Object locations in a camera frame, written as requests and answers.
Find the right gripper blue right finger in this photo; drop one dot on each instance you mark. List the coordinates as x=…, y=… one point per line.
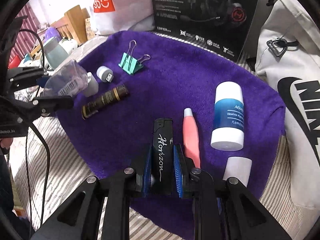
x=185, y=185

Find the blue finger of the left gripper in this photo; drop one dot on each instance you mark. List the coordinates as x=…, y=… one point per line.
x=48, y=105
x=24, y=77

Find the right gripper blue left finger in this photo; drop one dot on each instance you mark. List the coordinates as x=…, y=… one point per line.
x=143, y=170

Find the black Horizon lighter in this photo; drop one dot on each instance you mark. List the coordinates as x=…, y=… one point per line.
x=162, y=156

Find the clear plastic candy bottle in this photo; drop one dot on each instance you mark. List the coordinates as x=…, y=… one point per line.
x=69, y=80

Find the pink tube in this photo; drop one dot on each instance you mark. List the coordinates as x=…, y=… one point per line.
x=191, y=137

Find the white power adapter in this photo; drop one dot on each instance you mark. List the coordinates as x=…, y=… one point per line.
x=92, y=87

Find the small white medicine bottle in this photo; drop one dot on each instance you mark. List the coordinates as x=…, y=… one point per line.
x=238, y=167

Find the blue white vaseline bottle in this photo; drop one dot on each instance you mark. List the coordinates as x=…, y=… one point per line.
x=228, y=121

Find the small white USB adapter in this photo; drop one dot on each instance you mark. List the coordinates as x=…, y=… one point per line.
x=105, y=74

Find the black gold tube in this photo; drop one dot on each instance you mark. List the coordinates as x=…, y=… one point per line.
x=108, y=98

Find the teal binder clip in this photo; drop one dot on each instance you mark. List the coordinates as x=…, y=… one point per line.
x=129, y=63

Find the person's left hand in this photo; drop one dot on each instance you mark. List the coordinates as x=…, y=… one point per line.
x=5, y=145

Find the grey green kettle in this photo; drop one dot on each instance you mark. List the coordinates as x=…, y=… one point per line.
x=54, y=53

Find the purple towel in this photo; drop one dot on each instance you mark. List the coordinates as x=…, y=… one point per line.
x=177, y=76

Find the wooden headboard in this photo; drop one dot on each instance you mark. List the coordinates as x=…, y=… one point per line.
x=72, y=24

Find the patterned brown notebook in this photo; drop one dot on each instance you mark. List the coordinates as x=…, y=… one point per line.
x=90, y=34

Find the white Miniso plastic bag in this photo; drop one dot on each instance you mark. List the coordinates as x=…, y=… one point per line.
x=111, y=16

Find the grey Nike bag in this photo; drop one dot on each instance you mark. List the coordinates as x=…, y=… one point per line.
x=288, y=59

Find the black headset box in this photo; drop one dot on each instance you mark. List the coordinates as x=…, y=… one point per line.
x=221, y=26

